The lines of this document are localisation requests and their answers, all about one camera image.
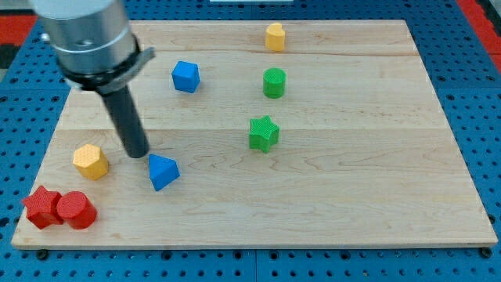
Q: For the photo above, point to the red cylinder block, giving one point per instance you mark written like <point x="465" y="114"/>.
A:
<point x="77" y="210"/>

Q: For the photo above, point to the blue triangle block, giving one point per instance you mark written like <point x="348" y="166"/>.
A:
<point x="162" y="171"/>

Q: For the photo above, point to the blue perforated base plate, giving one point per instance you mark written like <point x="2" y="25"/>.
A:
<point x="464" y="75"/>

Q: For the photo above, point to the red star block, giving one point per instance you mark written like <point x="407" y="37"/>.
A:
<point x="41" y="207"/>

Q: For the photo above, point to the green star block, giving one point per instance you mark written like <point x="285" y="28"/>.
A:
<point x="263" y="134"/>

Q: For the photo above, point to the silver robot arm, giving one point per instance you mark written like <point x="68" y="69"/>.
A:
<point x="97" y="51"/>

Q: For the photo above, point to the blue cube block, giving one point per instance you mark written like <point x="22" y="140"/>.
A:
<point x="186" y="76"/>

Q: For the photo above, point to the wooden board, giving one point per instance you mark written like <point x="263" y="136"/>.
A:
<point x="365" y="158"/>

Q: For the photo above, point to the green cylinder block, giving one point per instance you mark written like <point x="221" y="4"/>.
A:
<point x="274" y="80"/>

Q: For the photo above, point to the yellow hexagon block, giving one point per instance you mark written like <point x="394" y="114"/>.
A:
<point x="91" y="162"/>

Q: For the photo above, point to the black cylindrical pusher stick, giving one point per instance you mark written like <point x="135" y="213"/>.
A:
<point x="121" y="108"/>

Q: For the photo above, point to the yellow heart block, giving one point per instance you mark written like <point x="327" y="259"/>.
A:
<point x="275" y="37"/>

